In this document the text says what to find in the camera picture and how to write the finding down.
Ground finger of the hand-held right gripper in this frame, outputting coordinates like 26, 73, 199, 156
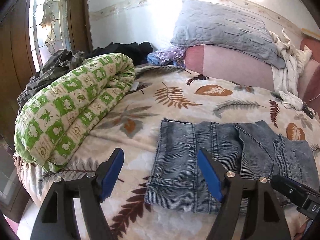
271, 174, 312, 200

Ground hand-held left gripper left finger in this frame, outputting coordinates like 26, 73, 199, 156
29, 147, 125, 240

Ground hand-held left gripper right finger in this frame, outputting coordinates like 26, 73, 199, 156
197, 148, 292, 240

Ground blue denim pants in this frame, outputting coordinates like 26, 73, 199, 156
144, 118, 320, 215

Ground leaf print blanket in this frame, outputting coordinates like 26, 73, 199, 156
15, 65, 320, 240

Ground green patterned folded quilt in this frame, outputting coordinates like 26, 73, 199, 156
14, 52, 137, 173

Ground small black object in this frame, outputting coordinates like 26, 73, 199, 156
301, 102, 314, 119

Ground white floral cloth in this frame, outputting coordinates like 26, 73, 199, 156
269, 27, 313, 110

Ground pink padded headboard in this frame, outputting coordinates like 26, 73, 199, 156
184, 37, 320, 103

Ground dark camouflage jacket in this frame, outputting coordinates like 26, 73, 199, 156
17, 49, 87, 108

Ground black clothing pile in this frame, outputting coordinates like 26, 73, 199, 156
86, 41, 154, 67

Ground blue purple plastic bag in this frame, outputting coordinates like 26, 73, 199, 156
147, 47, 187, 68

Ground grey-blue quilted pillow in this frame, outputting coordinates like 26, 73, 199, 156
170, 0, 287, 69

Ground yellow flat object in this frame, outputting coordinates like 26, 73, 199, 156
301, 28, 320, 40

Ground stained glass door panel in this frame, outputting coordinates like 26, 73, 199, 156
27, 0, 73, 70

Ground brown wooden door frame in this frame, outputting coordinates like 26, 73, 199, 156
67, 0, 94, 53

